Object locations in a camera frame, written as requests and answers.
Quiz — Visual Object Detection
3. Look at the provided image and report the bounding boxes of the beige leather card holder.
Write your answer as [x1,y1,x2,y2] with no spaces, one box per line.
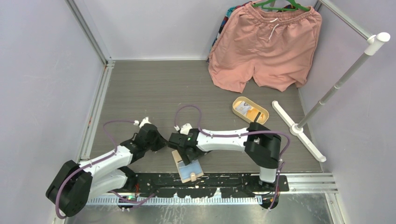
[172,150,204,183]

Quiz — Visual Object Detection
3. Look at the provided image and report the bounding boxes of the yellow card with dark stripe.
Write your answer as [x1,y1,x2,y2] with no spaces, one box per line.
[247,108,266,124]

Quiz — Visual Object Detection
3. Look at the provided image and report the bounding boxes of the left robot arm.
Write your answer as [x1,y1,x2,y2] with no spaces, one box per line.
[45,122,167,219]

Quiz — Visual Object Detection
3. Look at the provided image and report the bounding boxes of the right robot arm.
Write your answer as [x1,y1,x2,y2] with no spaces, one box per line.
[168,122,282,192]

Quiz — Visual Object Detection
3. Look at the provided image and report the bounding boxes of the white card in tray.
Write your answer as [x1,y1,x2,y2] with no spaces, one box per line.
[235,101,252,116]

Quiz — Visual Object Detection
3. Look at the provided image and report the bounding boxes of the yellow oval tray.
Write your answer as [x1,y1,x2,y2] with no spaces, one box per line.
[232,97,269,125]

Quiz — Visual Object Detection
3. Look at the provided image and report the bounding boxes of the pink shorts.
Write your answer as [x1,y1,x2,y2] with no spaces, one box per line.
[208,2,322,93]

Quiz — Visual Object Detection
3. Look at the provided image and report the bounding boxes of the colourful garment behind shorts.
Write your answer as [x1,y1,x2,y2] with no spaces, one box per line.
[209,1,252,53]

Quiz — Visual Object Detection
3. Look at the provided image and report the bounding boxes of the green clothes hanger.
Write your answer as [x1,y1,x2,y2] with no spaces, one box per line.
[252,0,310,12]

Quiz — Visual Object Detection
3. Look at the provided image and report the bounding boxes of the white clothes rack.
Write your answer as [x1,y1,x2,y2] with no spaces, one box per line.
[272,0,390,162]

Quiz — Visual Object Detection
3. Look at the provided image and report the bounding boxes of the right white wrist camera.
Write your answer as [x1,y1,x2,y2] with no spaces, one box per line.
[174,123,192,135]

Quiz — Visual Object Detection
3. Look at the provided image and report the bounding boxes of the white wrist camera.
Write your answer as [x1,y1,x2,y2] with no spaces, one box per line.
[174,123,192,135]
[133,117,151,128]

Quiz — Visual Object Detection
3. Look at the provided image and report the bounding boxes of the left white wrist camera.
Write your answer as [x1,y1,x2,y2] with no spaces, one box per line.
[133,117,151,128]

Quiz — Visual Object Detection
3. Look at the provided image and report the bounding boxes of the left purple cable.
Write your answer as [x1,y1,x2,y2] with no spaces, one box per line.
[55,119,156,220]

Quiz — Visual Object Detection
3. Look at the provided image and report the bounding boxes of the purple cable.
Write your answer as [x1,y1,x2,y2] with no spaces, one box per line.
[174,105,291,211]
[55,119,156,220]

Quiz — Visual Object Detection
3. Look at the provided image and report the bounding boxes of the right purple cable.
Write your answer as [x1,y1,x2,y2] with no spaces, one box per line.
[174,105,291,211]

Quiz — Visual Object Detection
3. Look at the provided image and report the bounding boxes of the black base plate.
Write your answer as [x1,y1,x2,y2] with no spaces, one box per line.
[115,173,289,198]

